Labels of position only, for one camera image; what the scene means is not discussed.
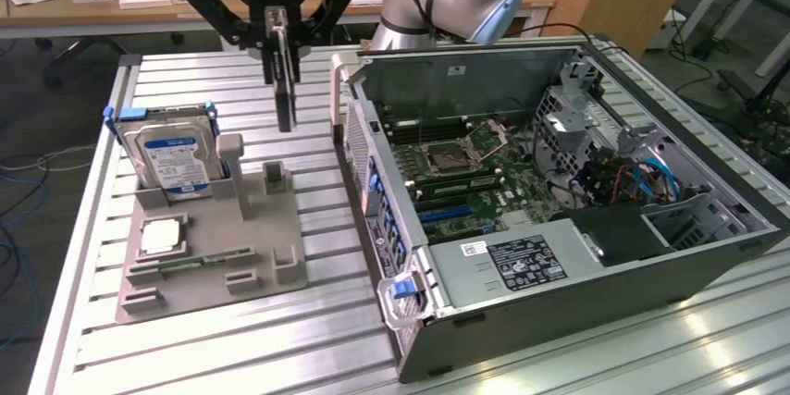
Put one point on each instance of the blue case latch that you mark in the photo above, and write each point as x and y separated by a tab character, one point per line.
402	287

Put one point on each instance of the black equipment stand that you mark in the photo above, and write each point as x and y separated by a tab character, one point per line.
762	103

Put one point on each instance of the black plastic shroud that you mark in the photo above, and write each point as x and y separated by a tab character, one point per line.
616	235

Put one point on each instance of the thin metal locking lever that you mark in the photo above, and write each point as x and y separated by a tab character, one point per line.
420	129

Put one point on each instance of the grey power supply unit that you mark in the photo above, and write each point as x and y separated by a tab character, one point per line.
468	270

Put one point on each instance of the green RAM stick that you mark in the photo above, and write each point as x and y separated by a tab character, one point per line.
191	262

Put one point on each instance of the silver CPU chip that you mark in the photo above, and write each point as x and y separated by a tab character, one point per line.
160	237

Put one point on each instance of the black office chair base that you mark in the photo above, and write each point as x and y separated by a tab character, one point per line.
73	50

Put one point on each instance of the CPU socket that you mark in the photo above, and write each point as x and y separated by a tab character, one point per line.
448	160

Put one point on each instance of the graphics card with metal bracket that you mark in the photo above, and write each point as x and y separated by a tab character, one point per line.
284	108

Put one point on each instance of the metal socket cover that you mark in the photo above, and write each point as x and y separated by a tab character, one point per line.
490	133

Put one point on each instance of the grey plastic parts rack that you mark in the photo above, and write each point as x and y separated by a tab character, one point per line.
265	238

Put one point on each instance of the metal disk bay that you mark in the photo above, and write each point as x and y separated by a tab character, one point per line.
696	219

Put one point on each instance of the RAM stick with black chips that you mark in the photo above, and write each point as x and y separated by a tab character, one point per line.
459	183

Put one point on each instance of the green motherboard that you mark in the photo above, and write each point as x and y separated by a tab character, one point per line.
524	182

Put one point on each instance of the open black PC case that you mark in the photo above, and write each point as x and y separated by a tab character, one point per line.
555	312

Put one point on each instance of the hard disk with blue bracket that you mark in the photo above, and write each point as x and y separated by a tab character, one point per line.
169	159

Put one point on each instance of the blue expansion slot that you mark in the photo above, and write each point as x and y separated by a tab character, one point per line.
447	214

